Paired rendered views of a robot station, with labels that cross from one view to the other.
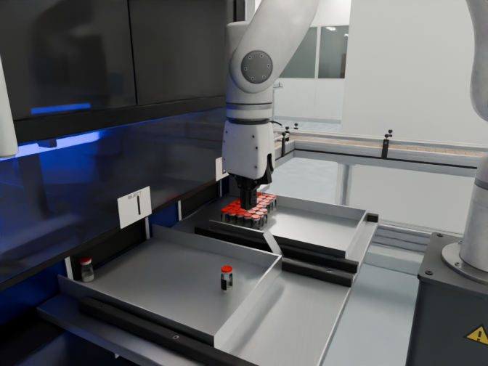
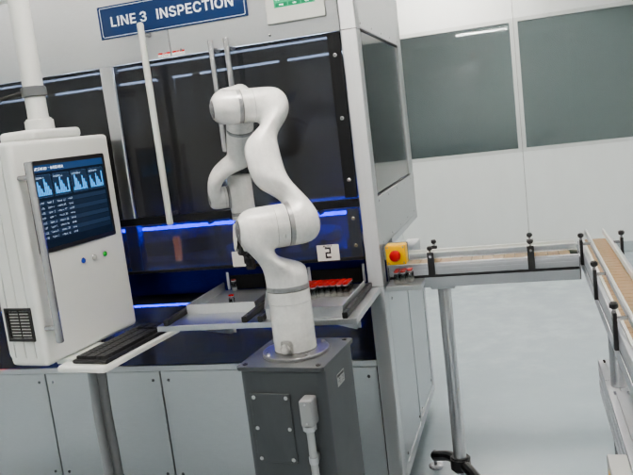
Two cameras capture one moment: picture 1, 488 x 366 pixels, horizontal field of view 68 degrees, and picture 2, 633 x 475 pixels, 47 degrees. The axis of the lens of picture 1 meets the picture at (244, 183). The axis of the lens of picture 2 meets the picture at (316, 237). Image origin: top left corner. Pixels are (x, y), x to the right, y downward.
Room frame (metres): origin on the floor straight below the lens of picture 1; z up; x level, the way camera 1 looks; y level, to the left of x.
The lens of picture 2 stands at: (0.42, -2.51, 1.48)
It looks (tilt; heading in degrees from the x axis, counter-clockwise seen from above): 9 degrees down; 79
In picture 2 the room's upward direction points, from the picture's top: 7 degrees counter-clockwise
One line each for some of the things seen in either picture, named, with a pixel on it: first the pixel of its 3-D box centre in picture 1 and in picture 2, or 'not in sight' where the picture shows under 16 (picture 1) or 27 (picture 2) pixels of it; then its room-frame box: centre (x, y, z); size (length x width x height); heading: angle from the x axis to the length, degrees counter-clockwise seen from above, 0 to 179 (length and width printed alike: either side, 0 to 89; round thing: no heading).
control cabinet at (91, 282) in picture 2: not in sight; (58, 238); (0.01, 0.21, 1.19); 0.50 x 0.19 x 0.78; 56
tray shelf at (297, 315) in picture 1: (247, 255); (276, 305); (0.73, -0.01, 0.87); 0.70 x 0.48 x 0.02; 152
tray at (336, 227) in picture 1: (290, 221); (317, 299); (0.86, -0.12, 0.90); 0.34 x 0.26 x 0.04; 62
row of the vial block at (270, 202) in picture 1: (261, 212); (324, 290); (0.91, -0.05, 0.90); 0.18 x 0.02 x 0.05; 152
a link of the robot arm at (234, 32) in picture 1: (249, 63); (239, 193); (0.66, -0.01, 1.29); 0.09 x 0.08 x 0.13; 5
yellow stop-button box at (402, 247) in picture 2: not in sight; (397, 253); (1.19, -0.03, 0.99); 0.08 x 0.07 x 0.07; 62
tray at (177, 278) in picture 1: (176, 272); (238, 295); (0.61, 0.13, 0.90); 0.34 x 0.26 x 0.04; 62
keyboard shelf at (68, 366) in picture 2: not in sight; (113, 348); (0.15, 0.09, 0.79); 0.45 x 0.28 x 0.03; 56
